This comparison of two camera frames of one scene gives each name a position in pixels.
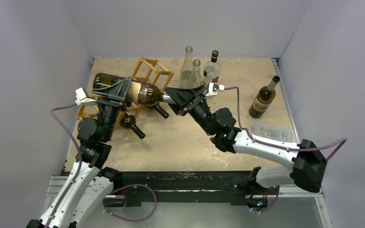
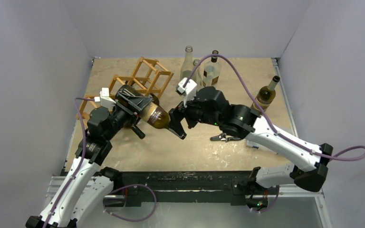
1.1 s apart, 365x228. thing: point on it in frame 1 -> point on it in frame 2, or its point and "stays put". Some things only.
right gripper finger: x=182 y=98 -> x=175 y=115
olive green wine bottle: x=144 y=93 -> x=152 y=113
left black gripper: x=119 y=91 -> x=137 y=102
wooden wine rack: x=147 y=70 stays put
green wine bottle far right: x=264 y=98 stays put
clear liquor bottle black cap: x=212 y=70 stays put
